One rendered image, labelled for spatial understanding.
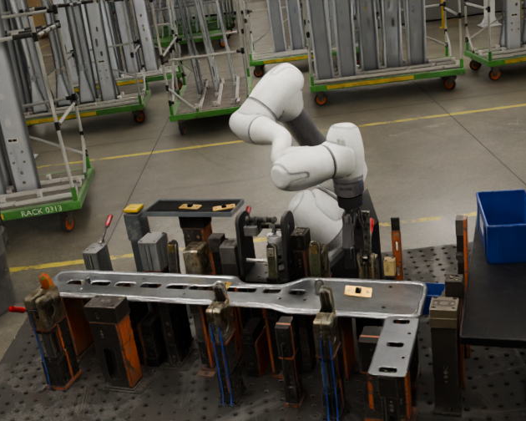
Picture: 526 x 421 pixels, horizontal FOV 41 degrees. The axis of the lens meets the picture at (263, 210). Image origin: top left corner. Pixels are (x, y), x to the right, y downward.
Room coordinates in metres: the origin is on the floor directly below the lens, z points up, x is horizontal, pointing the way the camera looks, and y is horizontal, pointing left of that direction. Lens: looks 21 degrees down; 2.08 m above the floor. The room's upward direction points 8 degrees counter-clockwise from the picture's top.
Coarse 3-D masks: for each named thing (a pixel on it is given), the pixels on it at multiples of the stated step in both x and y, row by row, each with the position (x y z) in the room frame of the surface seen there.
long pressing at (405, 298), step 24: (72, 288) 2.28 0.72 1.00; (96, 288) 2.25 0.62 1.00; (120, 288) 2.22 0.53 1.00; (144, 288) 2.20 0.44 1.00; (264, 288) 2.07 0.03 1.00; (288, 288) 2.05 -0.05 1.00; (312, 288) 2.03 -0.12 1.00; (336, 288) 2.00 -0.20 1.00; (384, 288) 1.96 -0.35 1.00; (408, 288) 1.94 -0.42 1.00; (288, 312) 1.91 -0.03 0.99; (312, 312) 1.88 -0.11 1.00; (336, 312) 1.86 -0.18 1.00; (360, 312) 1.84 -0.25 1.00; (384, 312) 1.81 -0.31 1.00; (408, 312) 1.80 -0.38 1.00
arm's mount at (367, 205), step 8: (368, 192) 2.90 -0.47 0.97; (368, 200) 2.82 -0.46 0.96; (368, 208) 2.75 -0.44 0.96; (376, 216) 2.62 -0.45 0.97; (376, 224) 2.57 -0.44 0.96; (376, 232) 2.57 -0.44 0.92; (376, 240) 2.57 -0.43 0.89; (376, 248) 2.57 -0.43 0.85; (336, 256) 2.62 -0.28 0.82; (344, 256) 2.58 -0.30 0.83; (336, 264) 2.58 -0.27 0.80; (344, 264) 2.58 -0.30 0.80; (336, 272) 2.58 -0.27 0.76; (344, 272) 2.58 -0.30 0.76; (352, 272) 2.58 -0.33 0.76
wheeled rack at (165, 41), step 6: (204, 0) 16.05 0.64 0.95; (210, 0) 16.07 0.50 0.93; (156, 6) 16.04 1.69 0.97; (162, 6) 16.03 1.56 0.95; (186, 6) 15.11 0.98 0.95; (192, 6) 15.13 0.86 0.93; (222, 6) 15.14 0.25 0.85; (150, 12) 15.11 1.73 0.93; (222, 12) 15.13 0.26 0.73; (216, 30) 15.98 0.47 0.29; (174, 36) 15.98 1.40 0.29; (180, 36) 15.83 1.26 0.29; (216, 36) 15.11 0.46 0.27; (222, 36) 15.11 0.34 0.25; (156, 42) 15.38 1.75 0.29; (162, 42) 15.23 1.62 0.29; (168, 42) 15.14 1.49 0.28; (180, 42) 15.10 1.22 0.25; (222, 42) 15.18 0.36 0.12
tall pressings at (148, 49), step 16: (80, 0) 11.29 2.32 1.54; (144, 0) 11.57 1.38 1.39; (64, 16) 11.25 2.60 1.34; (112, 16) 11.77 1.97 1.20; (128, 16) 11.55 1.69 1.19; (144, 16) 11.49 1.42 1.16; (64, 32) 11.22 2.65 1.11; (112, 32) 11.49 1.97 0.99; (144, 32) 11.47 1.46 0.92; (112, 48) 11.23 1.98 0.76; (128, 48) 11.45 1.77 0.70; (144, 48) 11.45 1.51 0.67; (112, 64) 11.19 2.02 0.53; (128, 64) 11.43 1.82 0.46; (144, 64) 11.51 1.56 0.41; (96, 80) 11.16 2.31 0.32
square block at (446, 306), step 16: (432, 304) 1.72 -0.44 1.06; (448, 304) 1.71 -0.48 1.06; (432, 320) 1.70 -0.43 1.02; (448, 320) 1.68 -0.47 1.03; (432, 336) 1.70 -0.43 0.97; (448, 336) 1.68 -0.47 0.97; (432, 352) 1.70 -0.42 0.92; (448, 352) 1.68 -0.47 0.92; (432, 368) 1.70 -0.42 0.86; (448, 368) 1.69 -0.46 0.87; (448, 384) 1.69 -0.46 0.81; (448, 400) 1.69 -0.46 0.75; (448, 416) 1.68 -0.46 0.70
